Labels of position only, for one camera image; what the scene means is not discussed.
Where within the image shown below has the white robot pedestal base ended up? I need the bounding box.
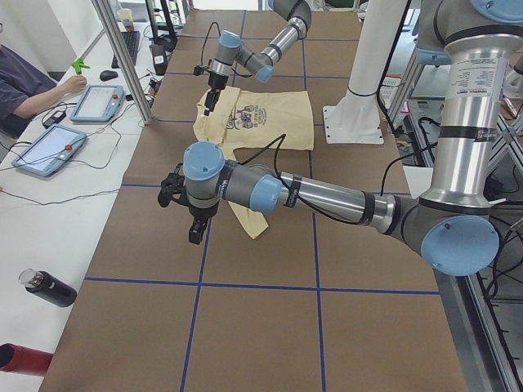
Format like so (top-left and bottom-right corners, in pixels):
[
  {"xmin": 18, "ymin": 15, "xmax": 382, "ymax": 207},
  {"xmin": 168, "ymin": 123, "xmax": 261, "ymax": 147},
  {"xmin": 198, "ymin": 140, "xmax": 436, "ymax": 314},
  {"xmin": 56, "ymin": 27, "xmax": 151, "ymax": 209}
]
[{"xmin": 323, "ymin": 0, "xmax": 410, "ymax": 145}]

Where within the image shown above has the green plastic clamp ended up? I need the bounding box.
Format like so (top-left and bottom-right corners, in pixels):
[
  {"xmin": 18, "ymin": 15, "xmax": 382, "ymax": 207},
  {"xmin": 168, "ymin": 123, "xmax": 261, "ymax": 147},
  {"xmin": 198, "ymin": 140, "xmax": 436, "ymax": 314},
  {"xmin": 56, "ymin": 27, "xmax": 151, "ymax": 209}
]
[{"xmin": 71, "ymin": 58, "xmax": 90, "ymax": 75}]

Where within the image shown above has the black keyboard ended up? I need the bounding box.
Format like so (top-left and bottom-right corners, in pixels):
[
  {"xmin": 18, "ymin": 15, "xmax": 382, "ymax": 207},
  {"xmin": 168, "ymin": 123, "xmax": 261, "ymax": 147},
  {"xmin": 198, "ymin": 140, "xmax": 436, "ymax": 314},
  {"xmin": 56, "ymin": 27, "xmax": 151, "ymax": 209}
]
[{"xmin": 121, "ymin": 31, "xmax": 140, "ymax": 65}]

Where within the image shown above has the blue teach pendant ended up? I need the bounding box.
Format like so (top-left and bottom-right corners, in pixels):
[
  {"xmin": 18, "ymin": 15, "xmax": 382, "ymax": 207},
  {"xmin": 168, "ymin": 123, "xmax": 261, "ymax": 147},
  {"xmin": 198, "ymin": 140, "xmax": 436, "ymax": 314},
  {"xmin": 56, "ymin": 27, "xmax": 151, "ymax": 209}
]
[
  {"xmin": 69, "ymin": 85, "xmax": 125, "ymax": 123},
  {"xmin": 11, "ymin": 124, "xmax": 87, "ymax": 177}
]

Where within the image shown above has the seated person in grey shirt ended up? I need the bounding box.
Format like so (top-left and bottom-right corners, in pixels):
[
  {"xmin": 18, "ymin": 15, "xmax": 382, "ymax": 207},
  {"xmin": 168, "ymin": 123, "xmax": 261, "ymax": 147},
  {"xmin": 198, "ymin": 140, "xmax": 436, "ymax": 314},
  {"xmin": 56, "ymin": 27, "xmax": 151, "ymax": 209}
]
[{"xmin": 1, "ymin": 45, "xmax": 87, "ymax": 138}]

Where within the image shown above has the beige long-sleeve printed shirt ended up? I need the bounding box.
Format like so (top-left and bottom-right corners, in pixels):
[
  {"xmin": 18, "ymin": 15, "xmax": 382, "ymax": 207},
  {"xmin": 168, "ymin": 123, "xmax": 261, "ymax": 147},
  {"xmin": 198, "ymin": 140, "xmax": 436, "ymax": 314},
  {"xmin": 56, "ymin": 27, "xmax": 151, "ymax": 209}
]
[{"xmin": 192, "ymin": 85, "xmax": 315, "ymax": 241}]

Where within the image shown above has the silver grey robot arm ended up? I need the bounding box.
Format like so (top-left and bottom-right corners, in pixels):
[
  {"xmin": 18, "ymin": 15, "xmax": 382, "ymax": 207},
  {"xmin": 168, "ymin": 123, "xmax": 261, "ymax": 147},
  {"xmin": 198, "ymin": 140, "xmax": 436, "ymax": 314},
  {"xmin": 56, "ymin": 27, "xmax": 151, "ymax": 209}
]
[
  {"xmin": 194, "ymin": 0, "xmax": 311, "ymax": 116},
  {"xmin": 181, "ymin": 1, "xmax": 522, "ymax": 290}
]

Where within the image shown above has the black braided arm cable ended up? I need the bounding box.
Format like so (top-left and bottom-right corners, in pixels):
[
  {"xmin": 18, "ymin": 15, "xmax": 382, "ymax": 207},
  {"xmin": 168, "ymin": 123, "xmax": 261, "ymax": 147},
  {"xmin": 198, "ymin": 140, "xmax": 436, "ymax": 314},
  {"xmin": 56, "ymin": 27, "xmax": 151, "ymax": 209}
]
[
  {"xmin": 199, "ymin": 22, "xmax": 221, "ymax": 66},
  {"xmin": 235, "ymin": 132, "xmax": 438, "ymax": 225}
]

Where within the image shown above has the red cylinder bottle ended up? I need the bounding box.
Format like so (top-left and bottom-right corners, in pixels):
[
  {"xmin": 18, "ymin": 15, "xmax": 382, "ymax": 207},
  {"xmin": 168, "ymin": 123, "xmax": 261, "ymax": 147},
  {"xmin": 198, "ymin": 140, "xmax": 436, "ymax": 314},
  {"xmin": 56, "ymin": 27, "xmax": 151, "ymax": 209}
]
[{"xmin": 1, "ymin": 343, "xmax": 53, "ymax": 376}]

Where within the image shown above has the blue teach pendant near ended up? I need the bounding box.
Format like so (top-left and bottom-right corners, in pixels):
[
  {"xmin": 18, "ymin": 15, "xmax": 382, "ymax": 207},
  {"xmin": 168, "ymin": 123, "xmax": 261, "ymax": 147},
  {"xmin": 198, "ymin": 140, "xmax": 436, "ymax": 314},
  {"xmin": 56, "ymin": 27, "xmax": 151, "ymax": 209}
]
[{"xmin": 11, "ymin": 124, "xmax": 87, "ymax": 177}]

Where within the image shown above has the grey aluminium frame post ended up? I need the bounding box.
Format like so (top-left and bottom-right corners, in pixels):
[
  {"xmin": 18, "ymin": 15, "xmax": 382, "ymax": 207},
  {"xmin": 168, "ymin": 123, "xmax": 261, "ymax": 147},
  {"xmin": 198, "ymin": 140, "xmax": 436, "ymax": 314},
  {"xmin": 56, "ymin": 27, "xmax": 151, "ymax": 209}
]
[{"xmin": 91, "ymin": 0, "xmax": 153, "ymax": 125}]

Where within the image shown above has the black insulated bottle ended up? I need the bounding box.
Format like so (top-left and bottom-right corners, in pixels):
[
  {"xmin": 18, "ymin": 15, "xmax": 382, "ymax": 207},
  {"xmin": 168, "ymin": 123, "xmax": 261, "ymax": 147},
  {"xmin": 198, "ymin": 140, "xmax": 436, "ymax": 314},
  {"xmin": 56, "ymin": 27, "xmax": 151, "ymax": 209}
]
[{"xmin": 18, "ymin": 269, "xmax": 77, "ymax": 307}]

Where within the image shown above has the black computer mouse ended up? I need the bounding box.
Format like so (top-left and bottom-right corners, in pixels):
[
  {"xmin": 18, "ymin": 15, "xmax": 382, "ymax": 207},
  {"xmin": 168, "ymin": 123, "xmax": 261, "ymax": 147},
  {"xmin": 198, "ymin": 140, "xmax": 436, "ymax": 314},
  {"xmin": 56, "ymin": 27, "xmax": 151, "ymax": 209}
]
[{"xmin": 99, "ymin": 70, "xmax": 118, "ymax": 82}]

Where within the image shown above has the blue teach pendant far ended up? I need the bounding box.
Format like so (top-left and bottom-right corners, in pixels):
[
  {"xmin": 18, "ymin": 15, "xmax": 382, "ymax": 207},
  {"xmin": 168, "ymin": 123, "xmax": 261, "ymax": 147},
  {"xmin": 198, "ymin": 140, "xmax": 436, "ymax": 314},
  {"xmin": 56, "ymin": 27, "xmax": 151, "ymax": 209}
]
[{"xmin": 69, "ymin": 85, "xmax": 125, "ymax": 123}]

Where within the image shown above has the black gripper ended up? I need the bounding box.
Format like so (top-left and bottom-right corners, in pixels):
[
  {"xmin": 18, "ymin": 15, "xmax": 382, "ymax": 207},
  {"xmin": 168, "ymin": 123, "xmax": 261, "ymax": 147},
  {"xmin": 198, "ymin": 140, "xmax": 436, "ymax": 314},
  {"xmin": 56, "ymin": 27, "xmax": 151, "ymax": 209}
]
[
  {"xmin": 188, "ymin": 203, "xmax": 219, "ymax": 244},
  {"xmin": 203, "ymin": 73, "xmax": 226, "ymax": 116}
]

